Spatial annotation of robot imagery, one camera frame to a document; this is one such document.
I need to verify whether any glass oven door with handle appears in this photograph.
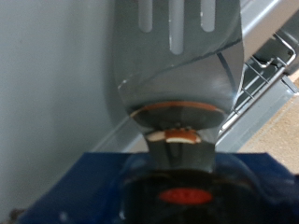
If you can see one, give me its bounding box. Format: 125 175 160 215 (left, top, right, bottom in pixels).
214 77 299 157

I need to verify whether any silver toaster oven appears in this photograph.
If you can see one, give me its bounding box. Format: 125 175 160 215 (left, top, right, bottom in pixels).
0 0 299 224

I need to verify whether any wire oven rack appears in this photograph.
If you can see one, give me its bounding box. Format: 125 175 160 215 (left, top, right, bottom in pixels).
218 31 297 138

